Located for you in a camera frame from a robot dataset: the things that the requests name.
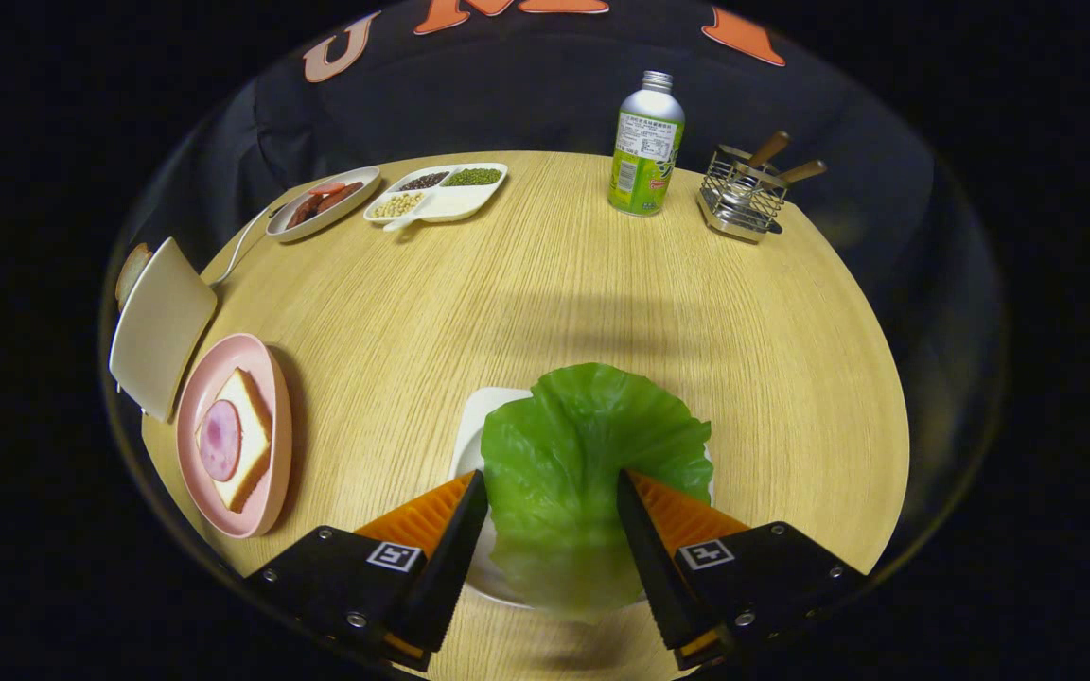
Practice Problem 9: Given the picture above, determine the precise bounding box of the white divided dish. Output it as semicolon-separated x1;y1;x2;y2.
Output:
362;163;509;233

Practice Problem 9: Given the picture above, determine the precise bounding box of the white square plate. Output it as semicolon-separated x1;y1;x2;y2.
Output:
448;386;716;611

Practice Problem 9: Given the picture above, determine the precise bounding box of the silver and green bottle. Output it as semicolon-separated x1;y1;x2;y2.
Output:
607;71;686;218

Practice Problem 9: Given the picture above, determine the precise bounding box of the white bread slice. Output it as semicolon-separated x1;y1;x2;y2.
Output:
195;367;273;514

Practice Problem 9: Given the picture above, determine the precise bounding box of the toasted bread slice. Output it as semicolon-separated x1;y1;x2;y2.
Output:
115;243;153;308

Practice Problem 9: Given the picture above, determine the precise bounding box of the green lettuce leaf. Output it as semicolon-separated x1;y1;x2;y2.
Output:
481;363;714;625

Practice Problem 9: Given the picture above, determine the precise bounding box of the white toaster cable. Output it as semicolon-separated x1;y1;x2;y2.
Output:
209;203;286;287

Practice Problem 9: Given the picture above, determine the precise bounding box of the pink plate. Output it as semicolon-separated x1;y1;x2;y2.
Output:
175;333;293;539

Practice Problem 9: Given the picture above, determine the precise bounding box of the round white plate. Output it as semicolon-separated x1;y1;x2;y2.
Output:
266;166;382;243

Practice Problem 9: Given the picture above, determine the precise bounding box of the pink ham slice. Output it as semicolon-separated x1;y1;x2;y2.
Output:
198;399;242;482

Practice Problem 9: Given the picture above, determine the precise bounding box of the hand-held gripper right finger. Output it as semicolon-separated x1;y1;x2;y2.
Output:
616;468;870;671

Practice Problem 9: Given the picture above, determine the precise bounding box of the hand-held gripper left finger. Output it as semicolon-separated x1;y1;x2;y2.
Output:
244;470;489;672

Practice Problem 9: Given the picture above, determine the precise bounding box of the metal wire utensil holder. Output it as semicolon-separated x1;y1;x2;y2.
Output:
696;145;788;244

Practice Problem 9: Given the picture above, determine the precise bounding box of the white toaster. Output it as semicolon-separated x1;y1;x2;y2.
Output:
108;236;219;424

